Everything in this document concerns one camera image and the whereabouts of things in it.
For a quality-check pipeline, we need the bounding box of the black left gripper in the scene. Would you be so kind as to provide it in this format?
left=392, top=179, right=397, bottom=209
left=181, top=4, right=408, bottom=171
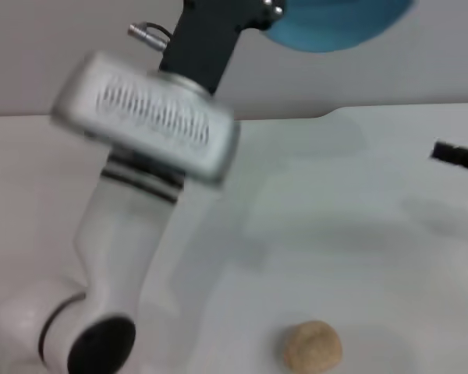
left=158, top=0, right=286, bottom=97

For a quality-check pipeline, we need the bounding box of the blue ceramic bowl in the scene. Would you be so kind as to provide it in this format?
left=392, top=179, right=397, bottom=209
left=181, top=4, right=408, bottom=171
left=261, top=0, right=420, bottom=55

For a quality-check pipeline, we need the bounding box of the beige egg yolk pastry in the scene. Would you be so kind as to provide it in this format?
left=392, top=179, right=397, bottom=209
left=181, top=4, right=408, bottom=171
left=282, top=319, right=343, bottom=372

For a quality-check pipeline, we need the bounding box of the left arm connector cable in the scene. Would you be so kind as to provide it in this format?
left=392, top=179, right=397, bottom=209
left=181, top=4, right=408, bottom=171
left=127, top=21, right=173, bottom=50

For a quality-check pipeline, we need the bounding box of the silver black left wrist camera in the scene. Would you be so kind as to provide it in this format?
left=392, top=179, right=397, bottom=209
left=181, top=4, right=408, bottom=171
left=48, top=50, right=242, bottom=184

